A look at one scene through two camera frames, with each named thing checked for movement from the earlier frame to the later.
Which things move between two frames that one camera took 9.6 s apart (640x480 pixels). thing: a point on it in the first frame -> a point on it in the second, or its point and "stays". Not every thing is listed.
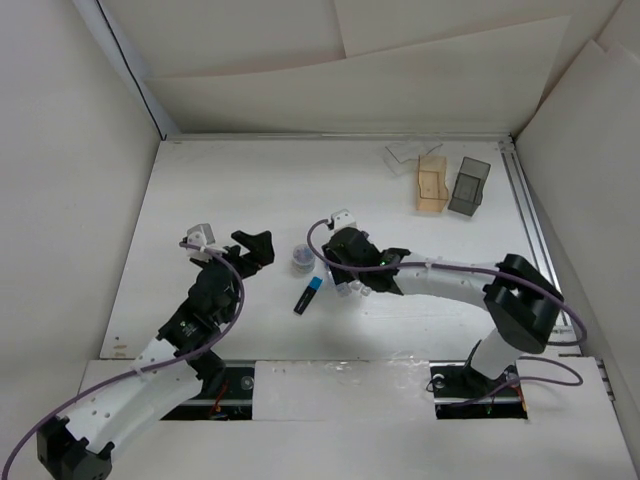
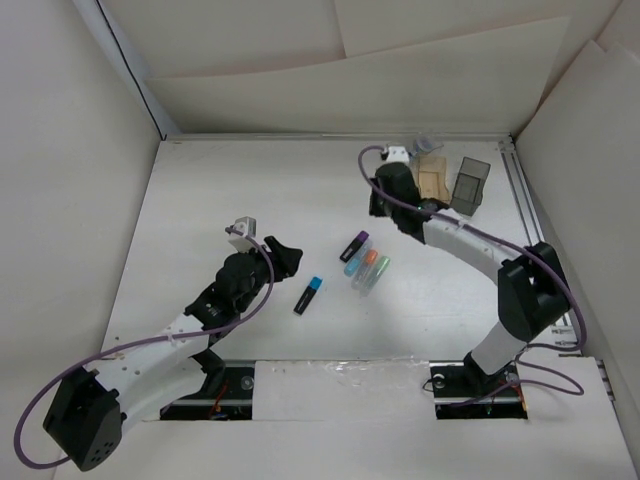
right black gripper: x=330 y=254 -> x=375 y=207
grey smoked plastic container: x=468 y=191 stays
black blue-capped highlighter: x=302 y=304 stays
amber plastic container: x=432 y=188 stays
